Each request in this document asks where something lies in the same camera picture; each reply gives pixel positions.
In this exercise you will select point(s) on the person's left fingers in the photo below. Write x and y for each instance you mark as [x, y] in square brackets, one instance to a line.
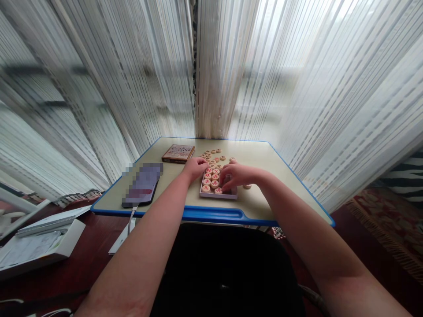
[201, 161]

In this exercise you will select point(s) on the person's right fingers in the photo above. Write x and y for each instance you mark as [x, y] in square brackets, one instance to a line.
[228, 178]

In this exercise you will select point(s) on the person's left hand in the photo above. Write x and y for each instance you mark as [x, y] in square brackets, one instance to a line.
[195, 167]

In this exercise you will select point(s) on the red patterned fringed rug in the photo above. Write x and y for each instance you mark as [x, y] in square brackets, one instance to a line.
[390, 228]

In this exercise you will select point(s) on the brown printed box lid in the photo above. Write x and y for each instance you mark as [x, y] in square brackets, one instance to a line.
[177, 153]

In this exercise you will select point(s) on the white sheer striped curtain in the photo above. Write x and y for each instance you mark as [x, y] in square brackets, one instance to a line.
[314, 99]
[82, 99]

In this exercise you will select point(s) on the flat white box lid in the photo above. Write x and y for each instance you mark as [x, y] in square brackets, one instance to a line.
[53, 222]

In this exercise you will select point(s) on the pile of loose wooden pieces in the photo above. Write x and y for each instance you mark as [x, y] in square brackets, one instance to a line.
[216, 155]

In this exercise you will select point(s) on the open white cardboard box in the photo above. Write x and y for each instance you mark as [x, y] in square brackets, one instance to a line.
[36, 249]

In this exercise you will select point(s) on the black smartphone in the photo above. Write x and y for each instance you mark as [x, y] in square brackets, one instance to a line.
[142, 185]

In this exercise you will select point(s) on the zebra-striped fabric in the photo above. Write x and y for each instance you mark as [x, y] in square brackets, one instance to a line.
[404, 178]

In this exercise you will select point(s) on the person's body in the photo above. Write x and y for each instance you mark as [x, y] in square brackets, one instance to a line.
[224, 270]

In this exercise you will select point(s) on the group of red-marked chess pieces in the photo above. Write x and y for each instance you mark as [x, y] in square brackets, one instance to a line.
[211, 180]

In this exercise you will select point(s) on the white shallow game box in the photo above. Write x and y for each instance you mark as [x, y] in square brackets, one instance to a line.
[214, 195]

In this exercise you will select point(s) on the person's right hand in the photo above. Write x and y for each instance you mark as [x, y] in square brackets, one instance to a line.
[243, 175]

